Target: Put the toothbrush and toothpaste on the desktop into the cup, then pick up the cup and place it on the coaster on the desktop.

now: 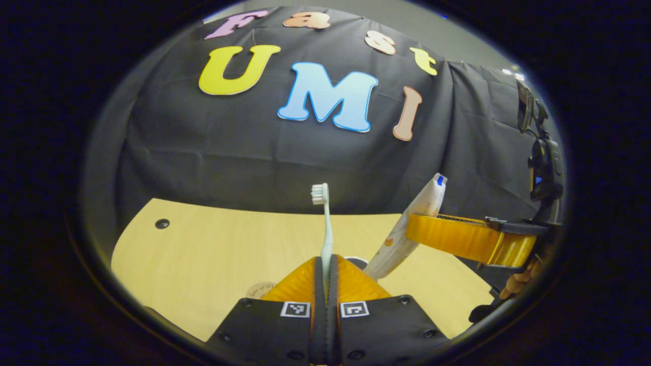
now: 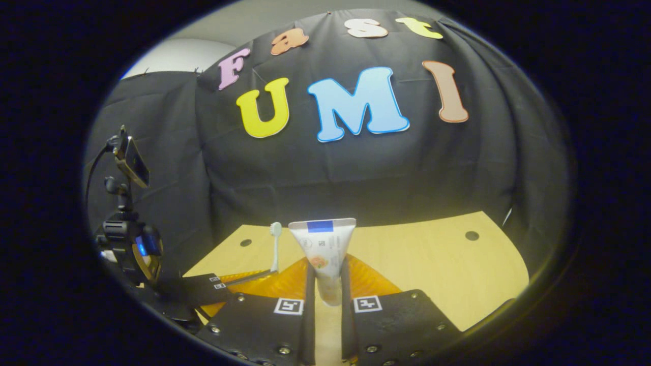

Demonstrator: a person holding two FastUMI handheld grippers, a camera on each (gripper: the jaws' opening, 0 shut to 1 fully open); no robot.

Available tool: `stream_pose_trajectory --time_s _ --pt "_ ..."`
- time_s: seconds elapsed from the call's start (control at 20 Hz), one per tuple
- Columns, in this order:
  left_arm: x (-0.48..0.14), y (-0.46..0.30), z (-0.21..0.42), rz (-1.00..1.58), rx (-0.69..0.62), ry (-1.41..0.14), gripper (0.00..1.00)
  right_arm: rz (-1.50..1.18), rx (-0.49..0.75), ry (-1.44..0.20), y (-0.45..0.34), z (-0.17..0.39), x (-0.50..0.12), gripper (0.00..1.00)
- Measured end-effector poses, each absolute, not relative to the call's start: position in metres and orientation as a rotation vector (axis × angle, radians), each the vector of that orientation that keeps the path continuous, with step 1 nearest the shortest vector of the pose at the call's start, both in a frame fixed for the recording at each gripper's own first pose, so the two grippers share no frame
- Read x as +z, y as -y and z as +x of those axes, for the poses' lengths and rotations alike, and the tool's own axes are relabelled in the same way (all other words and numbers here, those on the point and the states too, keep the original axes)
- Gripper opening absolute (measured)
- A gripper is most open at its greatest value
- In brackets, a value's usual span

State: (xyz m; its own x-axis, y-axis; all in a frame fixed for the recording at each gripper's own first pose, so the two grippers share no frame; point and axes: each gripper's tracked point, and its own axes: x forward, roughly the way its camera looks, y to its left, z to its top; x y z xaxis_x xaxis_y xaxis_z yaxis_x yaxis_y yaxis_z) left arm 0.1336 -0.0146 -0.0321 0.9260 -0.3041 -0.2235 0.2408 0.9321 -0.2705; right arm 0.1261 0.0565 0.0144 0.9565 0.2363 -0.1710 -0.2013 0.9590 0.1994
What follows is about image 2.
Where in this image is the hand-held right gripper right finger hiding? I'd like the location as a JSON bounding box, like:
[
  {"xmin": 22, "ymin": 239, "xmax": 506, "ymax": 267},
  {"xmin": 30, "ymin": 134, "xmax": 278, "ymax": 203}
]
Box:
[{"xmin": 341, "ymin": 254, "xmax": 461, "ymax": 366}]

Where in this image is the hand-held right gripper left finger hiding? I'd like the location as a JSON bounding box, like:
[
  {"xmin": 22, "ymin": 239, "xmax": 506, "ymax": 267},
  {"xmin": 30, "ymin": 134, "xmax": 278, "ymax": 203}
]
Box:
[{"xmin": 196, "ymin": 257, "xmax": 316, "ymax": 366}]

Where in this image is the white toothbrush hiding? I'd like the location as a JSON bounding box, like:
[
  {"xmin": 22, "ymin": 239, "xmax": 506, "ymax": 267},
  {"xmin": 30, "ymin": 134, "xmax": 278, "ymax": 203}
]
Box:
[{"xmin": 270, "ymin": 222, "xmax": 282, "ymax": 273}]

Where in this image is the white toothpaste tube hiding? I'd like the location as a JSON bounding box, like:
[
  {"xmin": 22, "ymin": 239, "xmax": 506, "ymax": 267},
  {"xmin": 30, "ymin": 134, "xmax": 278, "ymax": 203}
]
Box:
[{"xmin": 288, "ymin": 218, "xmax": 357, "ymax": 307}]

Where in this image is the light wooden desktop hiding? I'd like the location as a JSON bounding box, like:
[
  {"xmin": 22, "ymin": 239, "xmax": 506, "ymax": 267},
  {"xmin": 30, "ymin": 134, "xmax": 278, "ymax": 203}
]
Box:
[{"xmin": 183, "ymin": 211, "xmax": 530, "ymax": 366}]

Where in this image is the black backdrop cloth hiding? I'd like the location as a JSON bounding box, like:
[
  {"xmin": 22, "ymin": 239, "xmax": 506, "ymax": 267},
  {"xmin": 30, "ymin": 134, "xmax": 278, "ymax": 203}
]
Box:
[{"xmin": 84, "ymin": 8, "xmax": 573, "ymax": 306}]

